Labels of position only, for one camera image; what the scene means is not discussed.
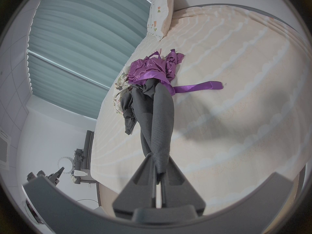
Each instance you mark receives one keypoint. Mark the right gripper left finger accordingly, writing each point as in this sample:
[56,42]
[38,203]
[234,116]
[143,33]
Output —
[139,189]

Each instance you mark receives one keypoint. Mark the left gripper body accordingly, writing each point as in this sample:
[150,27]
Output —
[53,179]

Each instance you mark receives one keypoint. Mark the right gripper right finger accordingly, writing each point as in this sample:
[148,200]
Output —
[181,191]

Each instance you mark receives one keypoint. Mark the black garment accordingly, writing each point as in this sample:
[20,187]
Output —
[162,121]

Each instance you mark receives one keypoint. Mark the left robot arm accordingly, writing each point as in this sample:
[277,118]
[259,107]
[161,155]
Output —
[41,174]

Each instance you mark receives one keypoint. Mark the bed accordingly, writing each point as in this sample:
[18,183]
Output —
[231,94]

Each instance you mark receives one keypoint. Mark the round white mirror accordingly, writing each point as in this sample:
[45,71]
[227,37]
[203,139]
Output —
[65,164]

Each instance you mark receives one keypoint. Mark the dark grey garment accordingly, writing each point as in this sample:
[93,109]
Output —
[79,155]

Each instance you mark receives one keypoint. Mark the dark grey chest of drawers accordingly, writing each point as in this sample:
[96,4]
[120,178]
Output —
[88,150]

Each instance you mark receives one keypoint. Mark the white air vent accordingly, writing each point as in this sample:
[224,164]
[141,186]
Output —
[3,150]

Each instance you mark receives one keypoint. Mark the white floral printed garment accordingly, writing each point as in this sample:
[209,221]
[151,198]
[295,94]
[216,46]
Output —
[119,99]

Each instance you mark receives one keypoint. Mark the blue-green curtain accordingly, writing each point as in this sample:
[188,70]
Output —
[61,84]
[92,30]

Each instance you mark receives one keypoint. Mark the purple satin garment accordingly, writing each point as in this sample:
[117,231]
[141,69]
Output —
[146,68]

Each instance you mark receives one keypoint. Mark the white printed pillow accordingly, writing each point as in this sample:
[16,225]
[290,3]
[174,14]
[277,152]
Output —
[159,13]

